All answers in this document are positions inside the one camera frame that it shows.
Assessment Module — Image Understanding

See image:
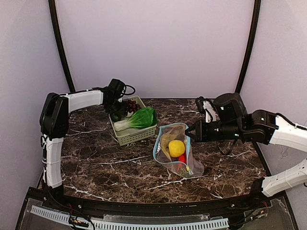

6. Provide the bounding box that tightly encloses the green avocado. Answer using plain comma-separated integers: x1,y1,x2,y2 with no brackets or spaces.
111,114,123,122

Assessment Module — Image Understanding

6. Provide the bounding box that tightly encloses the dark red grapes bunch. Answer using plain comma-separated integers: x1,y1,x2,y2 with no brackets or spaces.
127,100,141,113

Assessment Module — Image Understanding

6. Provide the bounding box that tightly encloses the yellow lemon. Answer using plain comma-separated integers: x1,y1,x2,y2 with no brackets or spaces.
168,140,186,158

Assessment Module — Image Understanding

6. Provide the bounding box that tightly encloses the clear zip top bag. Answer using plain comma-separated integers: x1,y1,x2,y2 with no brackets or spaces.
153,123,204,178

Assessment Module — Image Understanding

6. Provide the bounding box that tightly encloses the orange red chili pepper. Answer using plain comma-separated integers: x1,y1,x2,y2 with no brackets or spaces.
178,154,187,164

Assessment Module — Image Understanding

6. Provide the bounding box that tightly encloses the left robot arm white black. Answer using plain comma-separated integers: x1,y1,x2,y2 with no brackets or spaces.
39,79,129,189

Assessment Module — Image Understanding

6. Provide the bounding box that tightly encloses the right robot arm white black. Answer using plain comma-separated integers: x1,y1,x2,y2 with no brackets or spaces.
185,93,307,197

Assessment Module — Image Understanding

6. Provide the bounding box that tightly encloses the green bok choy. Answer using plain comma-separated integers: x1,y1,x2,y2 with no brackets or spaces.
113,107,157,132

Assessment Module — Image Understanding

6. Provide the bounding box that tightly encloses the beige plastic basket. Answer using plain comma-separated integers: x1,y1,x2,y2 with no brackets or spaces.
107,95,158,146

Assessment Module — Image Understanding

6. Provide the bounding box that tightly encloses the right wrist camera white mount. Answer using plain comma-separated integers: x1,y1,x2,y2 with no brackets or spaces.
195,96,217,123

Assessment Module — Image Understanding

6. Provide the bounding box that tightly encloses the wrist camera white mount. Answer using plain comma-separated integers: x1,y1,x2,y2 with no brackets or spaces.
119,84,136,98
195,96,217,123

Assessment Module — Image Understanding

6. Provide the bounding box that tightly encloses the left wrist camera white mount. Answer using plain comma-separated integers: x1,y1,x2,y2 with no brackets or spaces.
119,84,136,98

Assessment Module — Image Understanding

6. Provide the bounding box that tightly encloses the white slotted cable duct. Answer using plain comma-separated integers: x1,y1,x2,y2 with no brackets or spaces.
30,205,229,230

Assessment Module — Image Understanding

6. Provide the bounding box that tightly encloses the black curved front rail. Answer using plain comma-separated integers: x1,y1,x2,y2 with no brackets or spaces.
26,187,265,219

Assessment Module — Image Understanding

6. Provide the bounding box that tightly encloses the left black frame post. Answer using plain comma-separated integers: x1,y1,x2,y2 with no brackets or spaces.
48,0,76,92

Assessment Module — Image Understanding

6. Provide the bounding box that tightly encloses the black frame post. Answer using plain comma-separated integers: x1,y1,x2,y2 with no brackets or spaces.
48,0,76,92
235,0,261,93

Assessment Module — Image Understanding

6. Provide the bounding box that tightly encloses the right black frame post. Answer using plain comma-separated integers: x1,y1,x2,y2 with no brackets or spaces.
235,0,261,93

